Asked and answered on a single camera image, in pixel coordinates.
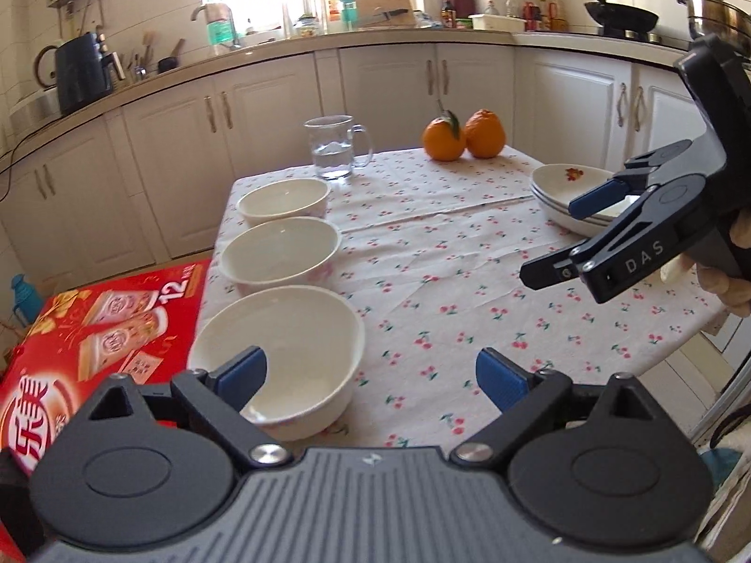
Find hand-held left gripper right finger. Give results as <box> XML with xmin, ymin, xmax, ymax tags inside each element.
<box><xmin>451</xmin><ymin>348</ymin><xmax>684</xmax><ymax>471</ymax></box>

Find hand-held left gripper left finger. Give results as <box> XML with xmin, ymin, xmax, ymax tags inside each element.
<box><xmin>59</xmin><ymin>346</ymin><xmax>293</xmax><ymax>471</ymax></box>

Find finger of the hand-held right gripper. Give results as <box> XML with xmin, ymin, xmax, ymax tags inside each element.
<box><xmin>520</xmin><ymin>176</ymin><xmax>699</xmax><ymax>291</ymax></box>
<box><xmin>568</xmin><ymin>139</ymin><xmax>696</xmax><ymax>219</ymax></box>

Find white plate fruit print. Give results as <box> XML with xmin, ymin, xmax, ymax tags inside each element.
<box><xmin>531</xmin><ymin>164</ymin><xmax>640</xmax><ymax>215</ymax></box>
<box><xmin>531</xmin><ymin>186</ymin><xmax>617</xmax><ymax>225</ymax></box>
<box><xmin>536</xmin><ymin>199</ymin><xmax>611</xmax><ymax>238</ymax></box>

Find white bowl pink floral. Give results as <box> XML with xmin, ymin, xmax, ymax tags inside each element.
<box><xmin>188</xmin><ymin>285</ymin><xmax>366</xmax><ymax>442</ymax></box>
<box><xmin>236</xmin><ymin>177</ymin><xmax>331</xmax><ymax>227</ymax></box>
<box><xmin>218</xmin><ymin>216</ymin><xmax>343</xmax><ymax>298</ymax></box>

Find person's right hand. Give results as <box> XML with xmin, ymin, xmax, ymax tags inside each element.
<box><xmin>660</xmin><ymin>255</ymin><xmax>751</xmax><ymax>320</ymax></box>

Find steel cooking pot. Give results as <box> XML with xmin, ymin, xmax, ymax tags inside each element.
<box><xmin>677</xmin><ymin>0</ymin><xmax>751</xmax><ymax>42</ymax></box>

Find black gas stove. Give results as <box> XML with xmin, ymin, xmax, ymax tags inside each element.
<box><xmin>598</xmin><ymin>26</ymin><xmax>693</xmax><ymax>51</ymax></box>

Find cherry print tablecloth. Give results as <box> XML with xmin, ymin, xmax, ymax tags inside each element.
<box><xmin>193</xmin><ymin>145</ymin><xmax>731</xmax><ymax>449</ymax></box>

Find bumpy orange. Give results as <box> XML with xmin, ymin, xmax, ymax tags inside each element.
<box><xmin>465</xmin><ymin>109</ymin><xmax>506</xmax><ymax>159</ymax></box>

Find black wok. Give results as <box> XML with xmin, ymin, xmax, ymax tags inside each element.
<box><xmin>581</xmin><ymin>0</ymin><xmax>659</xmax><ymax>33</ymax></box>

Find orange with green leaf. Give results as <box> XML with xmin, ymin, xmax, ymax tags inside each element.
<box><xmin>422</xmin><ymin>110</ymin><xmax>467</xmax><ymax>161</ymax></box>

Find red printed carton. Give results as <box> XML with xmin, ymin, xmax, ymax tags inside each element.
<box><xmin>0</xmin><ymin>258</ymin><xmax>213</xmax><ymax>482</ymax></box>

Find blue thermos flask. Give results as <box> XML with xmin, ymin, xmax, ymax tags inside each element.
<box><xmin>10</xmin><ymin>274</ymin><xmax>45</xmax><ymax>327</ymax></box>

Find glass mug with water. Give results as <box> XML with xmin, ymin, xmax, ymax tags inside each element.
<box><xmin>303</xmin><ymin>115</ymin><xmax>375</xmax><ymax>181</ymax></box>

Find white kitchen cabinets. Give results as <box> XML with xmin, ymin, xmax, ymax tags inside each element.
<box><xmin>0</xmin><ymin>29</ymin><xmax>751</xmax><ymax>282</ymax></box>

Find wooden cutting board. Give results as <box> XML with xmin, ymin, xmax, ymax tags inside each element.
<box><xmin>347</xmin><ymin>0</ymin><xmax>414</xmax><ymax>28</ymax></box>

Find small black saucepan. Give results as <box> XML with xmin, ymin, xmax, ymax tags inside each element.
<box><xmin>157</xmin><ymin>39</ymin><xmax>185</xmax><ymax>73</ymax></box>

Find utensil holder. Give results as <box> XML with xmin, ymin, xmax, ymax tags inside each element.
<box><xmin>126</xmin><ymin>32</ymin><xmax>156</xmax><ymax>80</ymax></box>

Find white rice cooker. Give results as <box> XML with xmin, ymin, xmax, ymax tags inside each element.
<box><xmin>8</xmin><ymin>88</ymin><xmax>60</xmax><ymax>127</ymax></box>

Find black air fryer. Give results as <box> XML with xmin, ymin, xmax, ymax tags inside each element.
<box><xmin>55</xmin><ymin>32</ymin><xmax>127</xmax><ymax>116</ymax></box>

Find steel sink faucet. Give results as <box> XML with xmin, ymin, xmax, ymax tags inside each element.
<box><xmin>191</xmin><ymin>3</ymin><xmax>241</xmax><ymax>51</ymax></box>

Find green dish soap bottle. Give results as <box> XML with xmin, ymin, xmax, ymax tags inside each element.
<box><xmin>208</xmin><ymin>12</ymin><xmax>236</xmax><ymax>45</ymax></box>

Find black handled kitchen knife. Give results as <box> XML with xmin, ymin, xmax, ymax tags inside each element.
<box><xmin>359</xmin><ymin>8</ymin><xmax>410</xmax><ymax>25</ymax></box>

